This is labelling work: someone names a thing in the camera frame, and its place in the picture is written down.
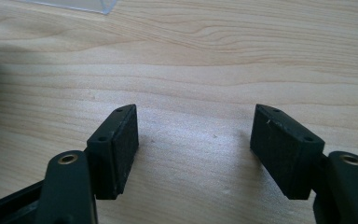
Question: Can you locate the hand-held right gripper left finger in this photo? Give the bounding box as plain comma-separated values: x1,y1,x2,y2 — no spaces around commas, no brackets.
86,104,140,201

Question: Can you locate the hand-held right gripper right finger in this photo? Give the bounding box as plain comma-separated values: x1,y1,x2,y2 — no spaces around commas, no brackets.
249,104,326,201

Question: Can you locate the clear plastic container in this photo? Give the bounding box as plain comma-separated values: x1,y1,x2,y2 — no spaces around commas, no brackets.
24,0,118,15

